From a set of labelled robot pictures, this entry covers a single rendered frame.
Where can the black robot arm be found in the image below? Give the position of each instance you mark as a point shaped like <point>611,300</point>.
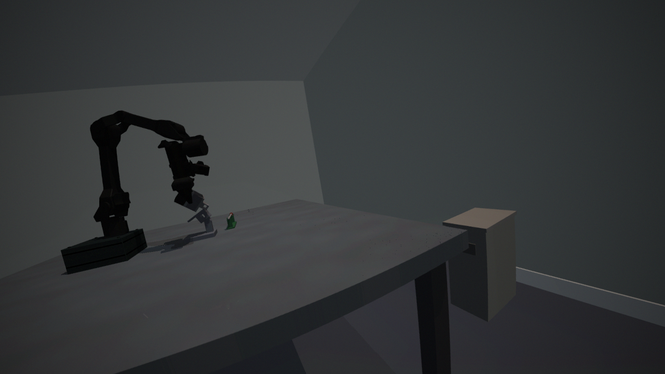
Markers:
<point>107,135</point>

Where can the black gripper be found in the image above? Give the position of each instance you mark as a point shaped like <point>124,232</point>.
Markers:
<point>182,183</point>

